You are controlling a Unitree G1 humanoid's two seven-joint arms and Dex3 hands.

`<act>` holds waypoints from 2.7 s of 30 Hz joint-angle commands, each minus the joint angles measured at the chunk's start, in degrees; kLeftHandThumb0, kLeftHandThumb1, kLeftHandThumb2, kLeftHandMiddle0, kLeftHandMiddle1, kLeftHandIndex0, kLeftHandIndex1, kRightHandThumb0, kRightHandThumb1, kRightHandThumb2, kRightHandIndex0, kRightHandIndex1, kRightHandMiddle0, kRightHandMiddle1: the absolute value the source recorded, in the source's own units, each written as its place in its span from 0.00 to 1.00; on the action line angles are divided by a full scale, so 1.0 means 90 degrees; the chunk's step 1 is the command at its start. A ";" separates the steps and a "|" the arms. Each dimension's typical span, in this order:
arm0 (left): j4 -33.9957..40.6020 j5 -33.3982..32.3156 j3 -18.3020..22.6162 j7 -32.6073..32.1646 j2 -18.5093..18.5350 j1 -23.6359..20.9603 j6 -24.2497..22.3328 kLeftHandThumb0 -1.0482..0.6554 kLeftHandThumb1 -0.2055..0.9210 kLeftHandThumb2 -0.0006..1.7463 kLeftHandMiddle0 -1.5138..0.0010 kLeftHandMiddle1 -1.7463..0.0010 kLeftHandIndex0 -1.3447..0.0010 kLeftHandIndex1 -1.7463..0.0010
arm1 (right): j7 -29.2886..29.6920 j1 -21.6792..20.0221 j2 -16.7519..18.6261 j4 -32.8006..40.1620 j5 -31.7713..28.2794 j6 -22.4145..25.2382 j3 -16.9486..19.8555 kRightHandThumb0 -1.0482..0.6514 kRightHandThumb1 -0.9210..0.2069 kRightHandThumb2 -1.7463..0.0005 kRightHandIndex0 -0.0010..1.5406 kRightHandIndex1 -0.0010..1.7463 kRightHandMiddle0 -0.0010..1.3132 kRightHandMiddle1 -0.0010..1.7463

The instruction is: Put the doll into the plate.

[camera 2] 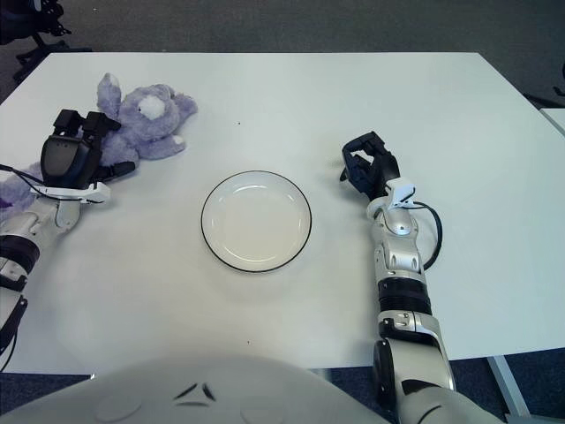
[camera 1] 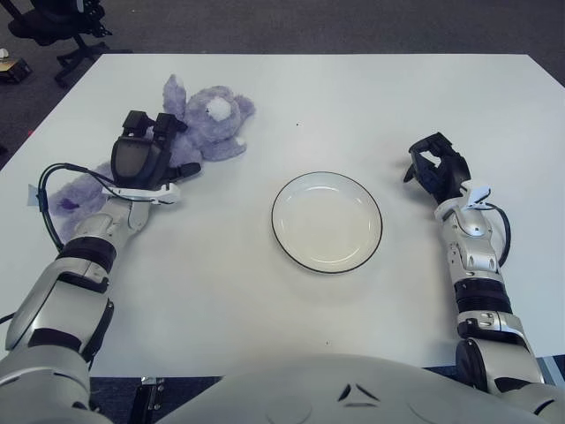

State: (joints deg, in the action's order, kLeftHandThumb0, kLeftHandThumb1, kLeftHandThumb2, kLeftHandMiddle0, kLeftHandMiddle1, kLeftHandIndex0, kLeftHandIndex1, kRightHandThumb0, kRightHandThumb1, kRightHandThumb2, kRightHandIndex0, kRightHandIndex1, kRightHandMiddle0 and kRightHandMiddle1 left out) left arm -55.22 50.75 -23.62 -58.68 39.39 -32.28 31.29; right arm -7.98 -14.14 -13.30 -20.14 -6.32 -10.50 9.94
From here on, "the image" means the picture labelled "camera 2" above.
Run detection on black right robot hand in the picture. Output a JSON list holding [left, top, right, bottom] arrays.
[[339, 131, 402, 202]]

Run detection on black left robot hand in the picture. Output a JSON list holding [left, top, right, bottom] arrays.
[[40, 109, 137, 191]]

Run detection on purple plush bunny doll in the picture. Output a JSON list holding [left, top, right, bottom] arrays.
[[0, 72, 199, 211]]

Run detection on white plate with black rim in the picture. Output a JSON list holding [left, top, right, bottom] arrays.
[[200, 170, 314, 273]]

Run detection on black office chair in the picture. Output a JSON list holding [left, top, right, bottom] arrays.
[[0, 0, 94, 80]]

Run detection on white side table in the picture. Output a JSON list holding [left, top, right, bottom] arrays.
[[540, 108, 565, 136]]

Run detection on grey robot torso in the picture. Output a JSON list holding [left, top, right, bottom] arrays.
[[0, 352, 509, 424]]

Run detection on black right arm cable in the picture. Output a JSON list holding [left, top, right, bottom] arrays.
[[414, 201, 444, 269]]

